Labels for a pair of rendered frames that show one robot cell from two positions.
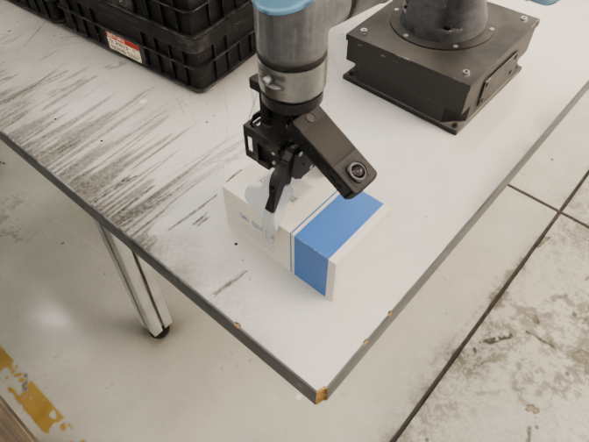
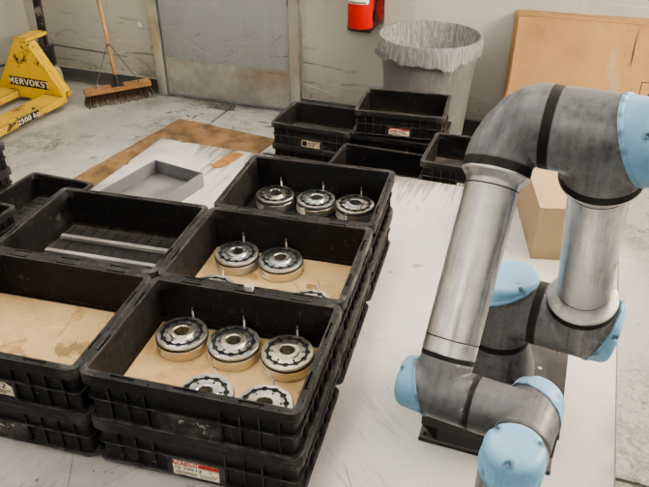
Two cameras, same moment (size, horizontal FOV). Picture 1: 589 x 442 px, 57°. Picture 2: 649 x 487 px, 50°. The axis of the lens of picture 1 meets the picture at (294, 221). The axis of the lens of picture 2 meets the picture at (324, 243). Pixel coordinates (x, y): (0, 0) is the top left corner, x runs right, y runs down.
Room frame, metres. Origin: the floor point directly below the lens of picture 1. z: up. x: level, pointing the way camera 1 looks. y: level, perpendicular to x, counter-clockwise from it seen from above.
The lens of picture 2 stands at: (0.05, 0.41, 1.75)
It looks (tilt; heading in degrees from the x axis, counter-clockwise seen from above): 32 degrees down; 339
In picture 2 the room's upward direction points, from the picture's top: straight up
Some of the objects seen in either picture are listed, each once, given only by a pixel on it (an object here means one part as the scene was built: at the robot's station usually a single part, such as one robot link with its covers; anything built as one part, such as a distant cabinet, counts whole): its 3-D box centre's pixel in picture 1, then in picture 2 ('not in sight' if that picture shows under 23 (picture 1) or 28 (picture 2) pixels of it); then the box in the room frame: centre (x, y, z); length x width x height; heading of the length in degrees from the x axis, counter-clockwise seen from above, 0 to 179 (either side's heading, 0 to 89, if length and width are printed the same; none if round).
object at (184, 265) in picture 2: not in sight; (270, 273); (1.28, 0.07, 0.87); 0.40 x 0.30 x 0.11; 54
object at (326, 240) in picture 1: (304, 217); not in sight; (0.48, -0.01, 0.75); 0.20 x 0.12 x 0.09; 49
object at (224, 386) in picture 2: not in sight; (205, 394); (0.97, 0.29, 0.86); 0.10 x 0.10 x 0.01
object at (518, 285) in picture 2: not in sight; (505, 301); (0.89, -0.27, 0.97); 0.13 x 0.12 x 0.14; 41
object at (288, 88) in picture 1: (290, 71); not in sight; (0.50, 0.00, 0.98); 0.08 x 0.08 x 0.05
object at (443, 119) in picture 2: not in sight; (401, 149); (2.73, -0.99, 0.37); 0.42 x 0.34 x 0.46; 49
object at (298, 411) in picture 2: not in sight; (217, 341); (1.04, 0.25, 0.92); 0.40 x 0.30 x 0.02; 54
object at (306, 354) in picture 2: not in sight; (287, 352); (1.03, 0.12, 0.86); 0.10 x 0.10 x 0.01
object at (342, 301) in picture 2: not in sight; (269, 254); (1.28, 0.07, 0.92); 0.40 x 0.30 x 0.02; 54
